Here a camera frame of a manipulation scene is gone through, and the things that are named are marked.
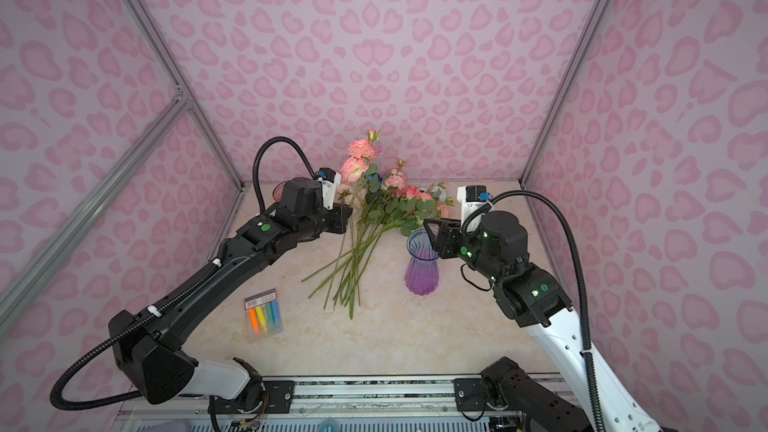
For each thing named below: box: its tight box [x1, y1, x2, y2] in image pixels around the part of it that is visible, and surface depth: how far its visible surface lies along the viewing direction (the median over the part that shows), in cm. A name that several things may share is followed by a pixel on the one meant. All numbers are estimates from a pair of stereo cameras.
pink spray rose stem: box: [340, 129, 382, 241], surface depth 76 cm
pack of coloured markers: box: [244, 288, 284, 341], surface depth 87 cm
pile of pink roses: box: [301, 128, 455, 320], surface depth 102 cm
